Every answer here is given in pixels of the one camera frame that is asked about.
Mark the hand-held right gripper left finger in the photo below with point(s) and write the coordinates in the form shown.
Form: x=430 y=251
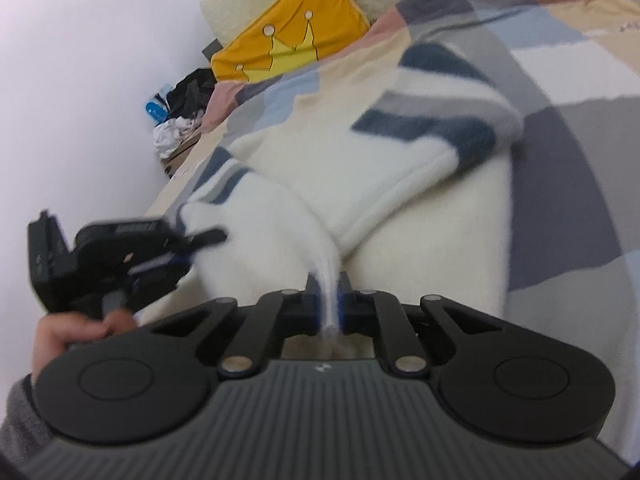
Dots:
x=313 y=310

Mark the person's left hand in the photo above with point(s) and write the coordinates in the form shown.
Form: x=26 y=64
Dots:
x=65 y=332

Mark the wooden bedside table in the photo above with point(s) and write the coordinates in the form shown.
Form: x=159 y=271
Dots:
x=182 y=157

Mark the black cloth pile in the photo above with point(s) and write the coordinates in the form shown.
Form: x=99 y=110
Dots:
x=192 y=90

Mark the person's left forearm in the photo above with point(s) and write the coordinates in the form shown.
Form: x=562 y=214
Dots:
x=20 y=420

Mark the dark wall socket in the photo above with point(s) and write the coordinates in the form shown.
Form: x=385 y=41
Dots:
x=210 y=50

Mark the blue bottle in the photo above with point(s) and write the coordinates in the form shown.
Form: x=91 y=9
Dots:
x=156 y=107

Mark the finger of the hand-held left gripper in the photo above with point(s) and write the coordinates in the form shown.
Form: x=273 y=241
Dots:
x=202 y=239

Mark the cream quilted headboard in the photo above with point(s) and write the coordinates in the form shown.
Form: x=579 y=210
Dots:
x=235 y=5

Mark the white crumpled cloth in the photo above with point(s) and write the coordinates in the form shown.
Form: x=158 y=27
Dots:
x=172 y=137

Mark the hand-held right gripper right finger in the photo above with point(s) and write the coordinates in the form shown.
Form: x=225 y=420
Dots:
x=345 y=310

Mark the white sweater with dark stripes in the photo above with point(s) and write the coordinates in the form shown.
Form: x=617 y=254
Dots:
x=375 y=195

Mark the patchwork checked duvet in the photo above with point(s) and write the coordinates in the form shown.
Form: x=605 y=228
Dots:
x=575 y=185

